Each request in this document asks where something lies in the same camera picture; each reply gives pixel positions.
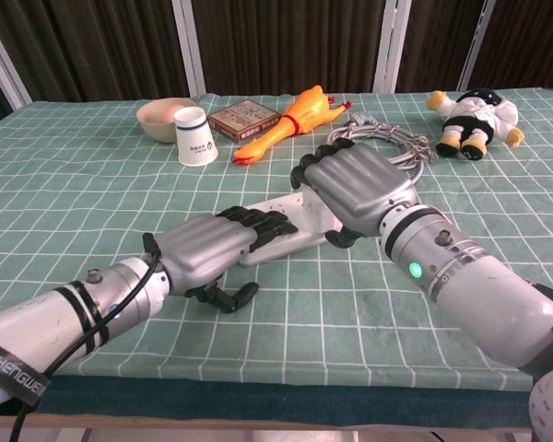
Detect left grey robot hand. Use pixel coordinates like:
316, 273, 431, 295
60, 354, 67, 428
156, 205, 300, 314

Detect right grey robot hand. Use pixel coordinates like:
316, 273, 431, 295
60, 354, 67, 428
289, 137, 418, 248

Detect white power strip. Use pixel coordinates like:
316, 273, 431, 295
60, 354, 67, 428
239, 192, 345, 268

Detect yellow rubber chicken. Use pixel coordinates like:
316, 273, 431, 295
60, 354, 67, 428
231, 85, 352, 166

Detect white paper cup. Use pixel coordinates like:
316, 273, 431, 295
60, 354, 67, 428
172, 106, 219, 167

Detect beige bowl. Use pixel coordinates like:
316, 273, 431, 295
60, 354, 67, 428
135, 97, 199, 145

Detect brown card box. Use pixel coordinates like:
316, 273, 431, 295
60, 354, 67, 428
206, 99, 281, 142

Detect black and white plush doll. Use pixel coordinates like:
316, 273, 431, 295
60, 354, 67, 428
426, 89, 525, 162

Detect green checked tablecloth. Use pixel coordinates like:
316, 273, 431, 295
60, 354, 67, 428
0, 89, 553, 392

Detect dark folding screen white frames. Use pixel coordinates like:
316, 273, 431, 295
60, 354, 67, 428
0, 0, 553, 134

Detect dark blue table underlay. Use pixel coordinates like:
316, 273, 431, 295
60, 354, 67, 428
36, 375, 535, 415

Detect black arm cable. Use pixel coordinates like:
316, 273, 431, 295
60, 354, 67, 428
11, 232, 162, 442

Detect grey cable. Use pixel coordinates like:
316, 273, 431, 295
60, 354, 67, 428
325, 112, 439, 185

